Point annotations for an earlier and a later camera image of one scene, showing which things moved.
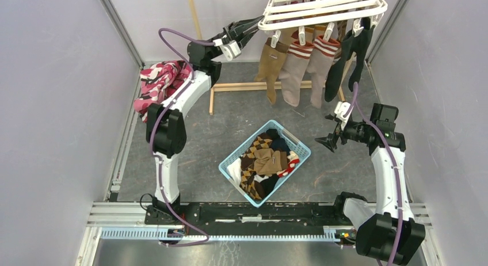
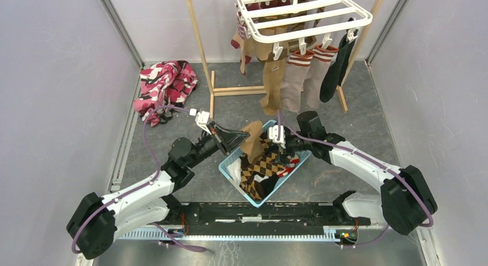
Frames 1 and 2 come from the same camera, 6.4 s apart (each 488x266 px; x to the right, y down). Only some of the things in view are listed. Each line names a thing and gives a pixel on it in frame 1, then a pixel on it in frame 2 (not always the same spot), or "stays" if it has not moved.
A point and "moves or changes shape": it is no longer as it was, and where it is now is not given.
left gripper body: x=228 y=35 → x=223 y=141
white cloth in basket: x=235 y=170 stays
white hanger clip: x=275 y=38 → x=277 y=50
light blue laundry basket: x=296 y=145 stays
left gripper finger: x=244 y=25 → x=232 y=134
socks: x=319 y=67 moves or changes shape
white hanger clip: x=357 y=29 → x=351 y=35
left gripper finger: x=247 y=35 → x=232 y=147
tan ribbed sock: x=267 y=162 → x=252 y=146
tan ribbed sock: x=274 y=59 moves or changes shape
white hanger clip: x=302 y=35 → x=302 y=45
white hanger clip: x=327 y=35 → x=327 y=41
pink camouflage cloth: x=158 y=81 stays
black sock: x=354 y=46 → x=336 y=73
